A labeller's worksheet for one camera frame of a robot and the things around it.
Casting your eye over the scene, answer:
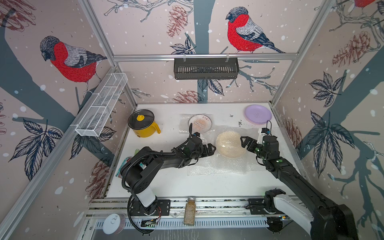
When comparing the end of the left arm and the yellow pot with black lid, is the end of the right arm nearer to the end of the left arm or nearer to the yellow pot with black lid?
the end of the left arm

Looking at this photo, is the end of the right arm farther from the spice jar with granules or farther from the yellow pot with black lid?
the yellow pot with black lid

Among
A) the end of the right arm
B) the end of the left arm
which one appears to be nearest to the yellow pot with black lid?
the end of the left arm

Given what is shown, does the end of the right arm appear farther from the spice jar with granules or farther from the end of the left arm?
the spice jar with granules

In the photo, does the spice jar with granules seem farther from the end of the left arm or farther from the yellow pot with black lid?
the yellow pot with black lid

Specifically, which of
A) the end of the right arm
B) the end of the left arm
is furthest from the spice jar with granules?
the end of the right arm

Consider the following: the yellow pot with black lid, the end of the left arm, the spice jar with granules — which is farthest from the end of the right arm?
the yellow pot with black lid

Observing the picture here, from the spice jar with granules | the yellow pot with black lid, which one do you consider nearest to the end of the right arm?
the spice jar with granules

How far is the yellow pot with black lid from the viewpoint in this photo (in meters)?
0.95
